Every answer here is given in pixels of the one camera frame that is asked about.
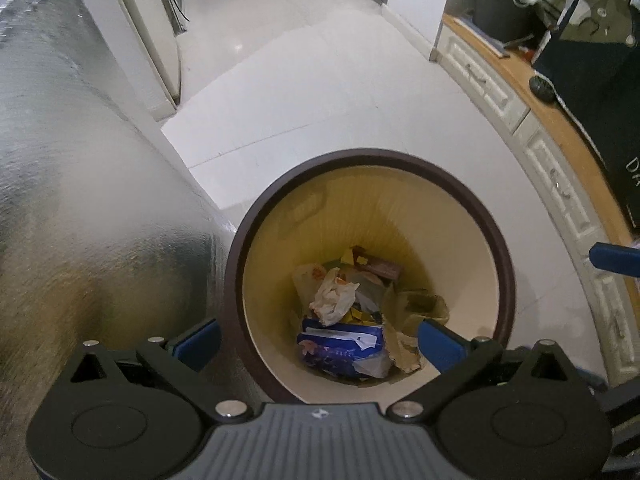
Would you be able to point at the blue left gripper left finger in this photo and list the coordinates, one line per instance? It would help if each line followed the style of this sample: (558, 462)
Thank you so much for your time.
(197, 346)

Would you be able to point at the red shiny snack box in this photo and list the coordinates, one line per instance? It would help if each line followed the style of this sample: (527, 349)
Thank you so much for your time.
(382, 268)

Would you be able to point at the white cabinet with wooden top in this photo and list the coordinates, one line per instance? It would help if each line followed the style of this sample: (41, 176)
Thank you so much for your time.
(565, 174)

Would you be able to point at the white refrigerator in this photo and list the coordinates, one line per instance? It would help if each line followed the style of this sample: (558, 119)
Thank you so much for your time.
(158, 23)

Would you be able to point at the grey bin with white bag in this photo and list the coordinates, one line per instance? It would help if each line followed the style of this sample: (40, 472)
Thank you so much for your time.
(502, 20)

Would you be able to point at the yellow round trash bin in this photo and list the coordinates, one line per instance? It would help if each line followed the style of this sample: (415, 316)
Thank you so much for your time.
(395, 206)

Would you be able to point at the torn brown cardboard box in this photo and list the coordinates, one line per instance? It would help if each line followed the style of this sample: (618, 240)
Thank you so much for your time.
(402, 313)

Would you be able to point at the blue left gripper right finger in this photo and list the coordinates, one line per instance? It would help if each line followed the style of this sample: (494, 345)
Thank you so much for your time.
(442, 347)

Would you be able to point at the black round object on cabinet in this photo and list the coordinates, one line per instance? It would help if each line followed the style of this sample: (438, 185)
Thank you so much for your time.
(542, 89)

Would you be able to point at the black cardboard box on cabinet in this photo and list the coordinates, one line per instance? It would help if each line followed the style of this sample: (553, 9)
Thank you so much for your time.
(592, 62)

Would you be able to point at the white plastic bag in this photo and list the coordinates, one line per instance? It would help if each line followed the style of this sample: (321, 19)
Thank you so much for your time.
(333, 299)

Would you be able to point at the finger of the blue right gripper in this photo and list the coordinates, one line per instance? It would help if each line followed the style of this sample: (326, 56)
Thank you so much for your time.
(616, 259)

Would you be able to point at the blue purple plastic package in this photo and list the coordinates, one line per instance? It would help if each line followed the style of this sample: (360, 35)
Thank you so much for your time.
(344, 351)

